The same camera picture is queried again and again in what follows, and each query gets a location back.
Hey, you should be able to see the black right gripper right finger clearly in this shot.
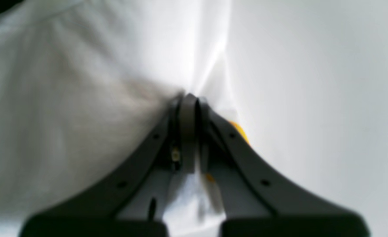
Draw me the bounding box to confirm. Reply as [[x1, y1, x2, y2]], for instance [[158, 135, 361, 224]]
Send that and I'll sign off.
[[196, 97, 358, 219]]

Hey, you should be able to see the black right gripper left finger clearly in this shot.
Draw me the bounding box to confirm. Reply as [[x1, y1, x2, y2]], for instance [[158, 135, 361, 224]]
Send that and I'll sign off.
[[31, 93, 199, 221]]

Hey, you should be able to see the white printed T-shirt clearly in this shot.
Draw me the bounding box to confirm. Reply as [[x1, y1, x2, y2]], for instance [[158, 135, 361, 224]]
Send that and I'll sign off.
[[0, 0, 239, 237]]

